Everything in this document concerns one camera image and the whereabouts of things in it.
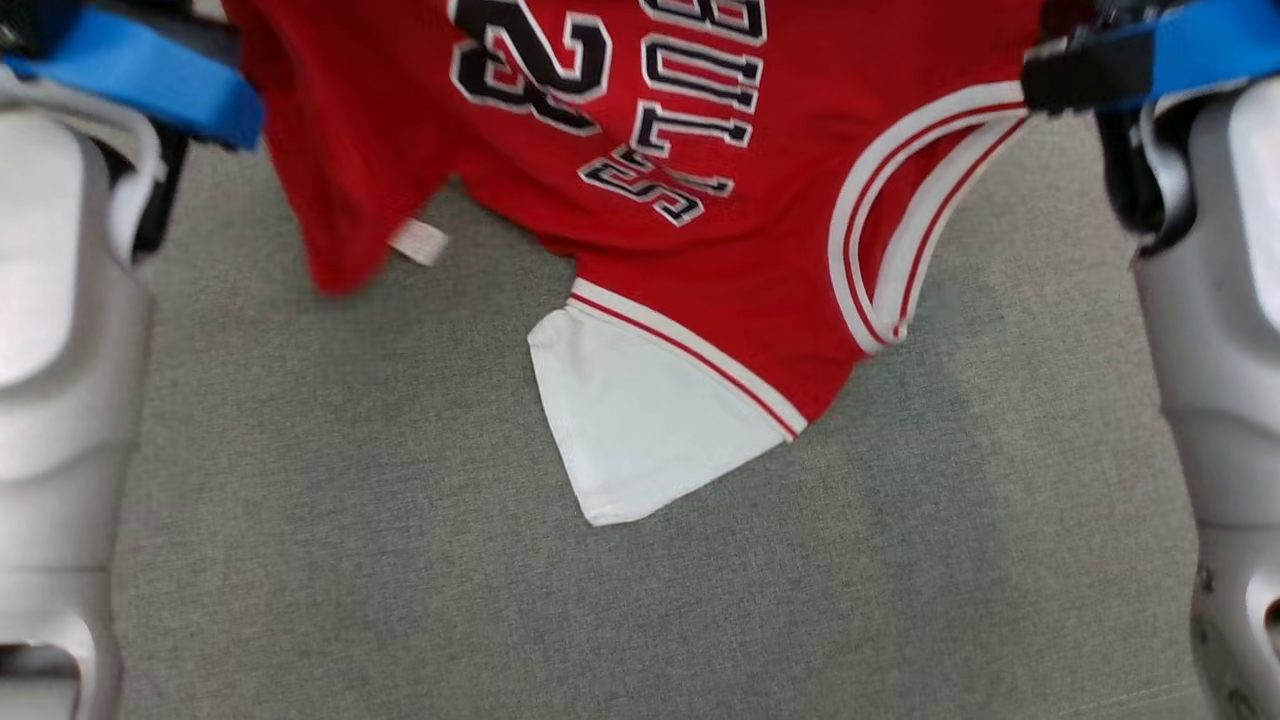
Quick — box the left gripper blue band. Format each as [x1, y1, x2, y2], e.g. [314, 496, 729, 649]
[0, 8, 266, 151]

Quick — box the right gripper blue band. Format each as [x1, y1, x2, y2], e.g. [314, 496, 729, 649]
[1020, 0, 1280, 116]

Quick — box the red white basketball jersey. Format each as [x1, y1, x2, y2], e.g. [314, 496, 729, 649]
[222, 0, 1046, 528]

